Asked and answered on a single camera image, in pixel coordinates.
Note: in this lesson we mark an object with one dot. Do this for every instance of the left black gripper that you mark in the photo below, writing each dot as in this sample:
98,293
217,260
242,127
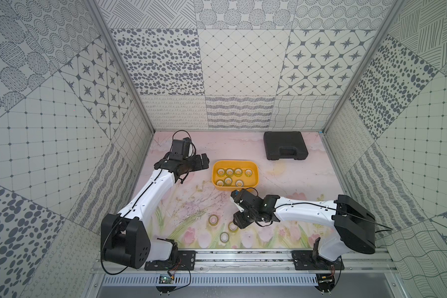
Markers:
193,162

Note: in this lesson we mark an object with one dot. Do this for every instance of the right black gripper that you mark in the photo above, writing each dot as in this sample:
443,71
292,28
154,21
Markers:
237,217

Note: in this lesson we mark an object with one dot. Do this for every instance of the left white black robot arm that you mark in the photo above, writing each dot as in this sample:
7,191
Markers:
124,237

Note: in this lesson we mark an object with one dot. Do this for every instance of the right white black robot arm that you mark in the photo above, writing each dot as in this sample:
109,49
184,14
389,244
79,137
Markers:
354,227

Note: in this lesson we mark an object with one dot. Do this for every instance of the yellow plastic storage box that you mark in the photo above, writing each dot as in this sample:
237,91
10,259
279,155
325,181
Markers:
252,181

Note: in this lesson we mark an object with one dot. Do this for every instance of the black plastic tool case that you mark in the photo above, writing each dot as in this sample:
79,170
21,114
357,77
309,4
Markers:
285,145

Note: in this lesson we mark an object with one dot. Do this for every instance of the left green circuit board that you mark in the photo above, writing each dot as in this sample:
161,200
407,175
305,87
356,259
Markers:
165,284

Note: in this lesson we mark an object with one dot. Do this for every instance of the right circuit board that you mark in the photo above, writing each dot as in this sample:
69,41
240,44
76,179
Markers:
325,283

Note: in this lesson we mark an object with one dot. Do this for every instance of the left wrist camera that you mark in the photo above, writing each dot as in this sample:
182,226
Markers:
181,149

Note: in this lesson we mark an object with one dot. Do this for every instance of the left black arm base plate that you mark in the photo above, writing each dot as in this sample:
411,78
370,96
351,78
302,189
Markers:
182,260

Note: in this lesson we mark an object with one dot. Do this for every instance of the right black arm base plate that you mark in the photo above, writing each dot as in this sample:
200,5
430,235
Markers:
308,260

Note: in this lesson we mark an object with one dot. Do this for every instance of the aluminium mounting rail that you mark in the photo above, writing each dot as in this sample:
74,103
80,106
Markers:
281,261

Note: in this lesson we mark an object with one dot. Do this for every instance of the white slotted cable duct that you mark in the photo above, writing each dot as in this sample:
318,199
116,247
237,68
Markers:
284,279

